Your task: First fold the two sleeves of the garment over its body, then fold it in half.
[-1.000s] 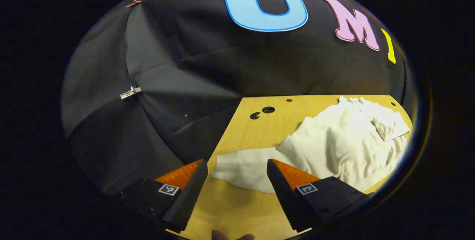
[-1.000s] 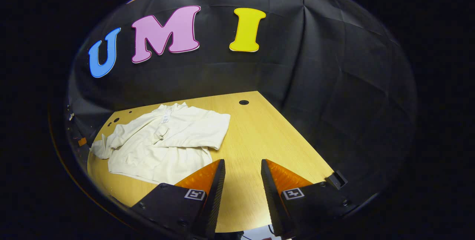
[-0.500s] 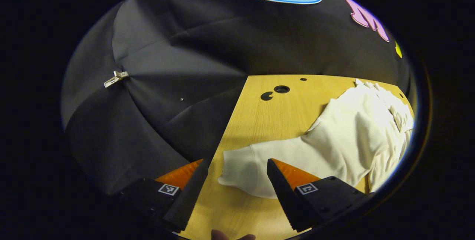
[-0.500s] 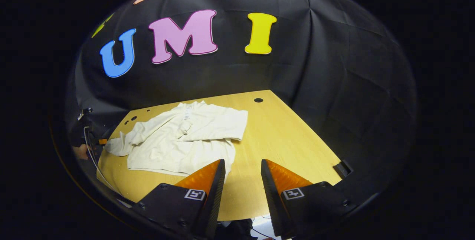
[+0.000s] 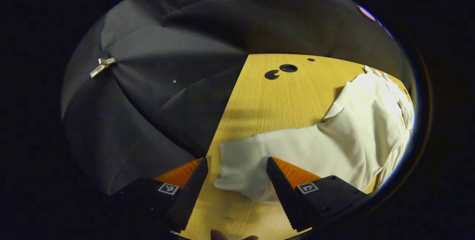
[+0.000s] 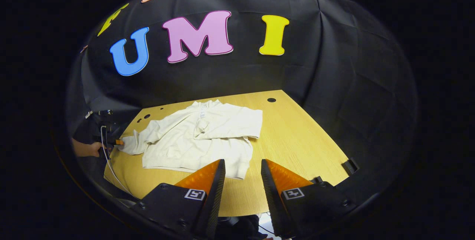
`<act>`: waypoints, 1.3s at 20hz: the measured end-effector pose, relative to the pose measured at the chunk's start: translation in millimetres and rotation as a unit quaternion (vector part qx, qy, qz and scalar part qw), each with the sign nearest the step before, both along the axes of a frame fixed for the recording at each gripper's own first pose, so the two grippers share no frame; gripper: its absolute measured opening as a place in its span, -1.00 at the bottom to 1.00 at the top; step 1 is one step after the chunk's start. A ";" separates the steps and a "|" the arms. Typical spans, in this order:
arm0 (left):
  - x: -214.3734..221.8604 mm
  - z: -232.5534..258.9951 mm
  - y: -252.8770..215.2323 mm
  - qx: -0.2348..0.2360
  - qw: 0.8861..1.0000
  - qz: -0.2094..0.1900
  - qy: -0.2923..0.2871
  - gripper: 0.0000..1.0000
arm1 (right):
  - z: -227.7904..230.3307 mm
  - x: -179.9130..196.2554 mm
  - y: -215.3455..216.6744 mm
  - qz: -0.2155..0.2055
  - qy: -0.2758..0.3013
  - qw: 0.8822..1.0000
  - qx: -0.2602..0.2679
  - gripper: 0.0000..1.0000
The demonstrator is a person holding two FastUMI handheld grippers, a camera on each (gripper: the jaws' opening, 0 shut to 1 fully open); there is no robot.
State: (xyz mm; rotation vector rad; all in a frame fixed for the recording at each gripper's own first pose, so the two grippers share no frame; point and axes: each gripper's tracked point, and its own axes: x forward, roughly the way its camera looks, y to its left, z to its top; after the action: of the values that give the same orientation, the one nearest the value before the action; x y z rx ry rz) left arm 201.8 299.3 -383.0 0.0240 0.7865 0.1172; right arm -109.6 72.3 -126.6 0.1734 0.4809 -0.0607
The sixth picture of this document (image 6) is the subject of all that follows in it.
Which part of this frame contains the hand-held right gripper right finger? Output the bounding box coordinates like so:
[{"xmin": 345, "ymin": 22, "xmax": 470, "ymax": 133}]
[{"xmin": 261, "ymin": 158, "xmax": 357, "ymax": 239}]

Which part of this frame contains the person's dark clothing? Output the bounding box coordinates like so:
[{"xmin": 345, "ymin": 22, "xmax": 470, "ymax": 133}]
[{"xmin": 217, "ymin": 214, "xmax": 269, "ymax": 240}]

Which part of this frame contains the black backdrop cloth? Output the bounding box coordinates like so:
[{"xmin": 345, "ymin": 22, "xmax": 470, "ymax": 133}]
[{"xmin": 67, "ymin": 0, "xmax": 420, "ymax": 196}]

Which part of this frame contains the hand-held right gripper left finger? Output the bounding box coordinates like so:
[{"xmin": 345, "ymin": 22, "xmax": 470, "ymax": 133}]
[{"xmin": 130, "ymin": 158, "xmax": 226, "ymax": 239}]

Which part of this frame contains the white cable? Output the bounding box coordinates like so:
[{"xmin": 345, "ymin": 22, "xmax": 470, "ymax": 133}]
[{"xmin": 100, "ymin": 125, "xmax": 132, "ymax": 194}]

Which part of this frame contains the white sweatshirt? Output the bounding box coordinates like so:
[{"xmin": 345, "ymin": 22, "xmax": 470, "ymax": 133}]
[{"xmin": 118, "ymin": 99, "xmax": 263, "ymax": 180}]

